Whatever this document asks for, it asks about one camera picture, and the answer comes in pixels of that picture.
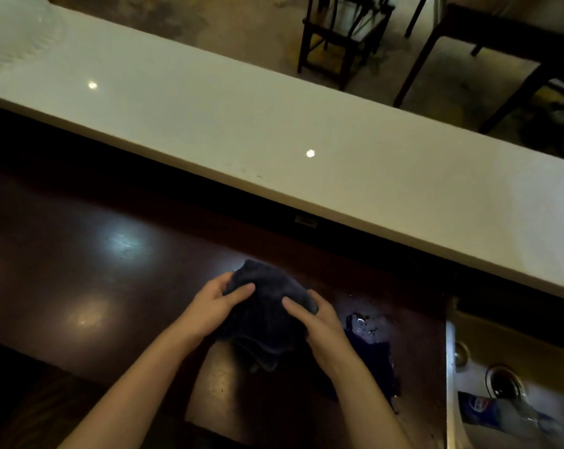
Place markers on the person's left hand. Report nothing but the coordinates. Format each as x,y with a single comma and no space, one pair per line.
212,304

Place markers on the person's right hand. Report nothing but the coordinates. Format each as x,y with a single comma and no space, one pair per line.
326,332

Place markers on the person's left thumb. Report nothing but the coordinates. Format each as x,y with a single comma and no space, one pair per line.
241,293

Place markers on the person's right thumb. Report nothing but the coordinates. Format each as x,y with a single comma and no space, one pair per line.
294,308

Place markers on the dark grey cloth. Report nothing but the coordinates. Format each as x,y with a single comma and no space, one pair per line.
266,315

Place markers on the person's right forearm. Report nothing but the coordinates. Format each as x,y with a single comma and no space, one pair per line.
362,401

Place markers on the person's left forearm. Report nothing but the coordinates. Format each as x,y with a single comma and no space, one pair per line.
131,391

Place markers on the steel sink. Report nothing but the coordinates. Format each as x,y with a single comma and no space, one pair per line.
511,383

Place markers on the clear plastic bottle blue label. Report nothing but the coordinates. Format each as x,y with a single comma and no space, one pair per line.
508,411

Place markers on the dark wooden chair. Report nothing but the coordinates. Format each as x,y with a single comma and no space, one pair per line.
343,31

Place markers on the dark wooden table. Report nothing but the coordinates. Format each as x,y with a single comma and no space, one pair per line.
492,51

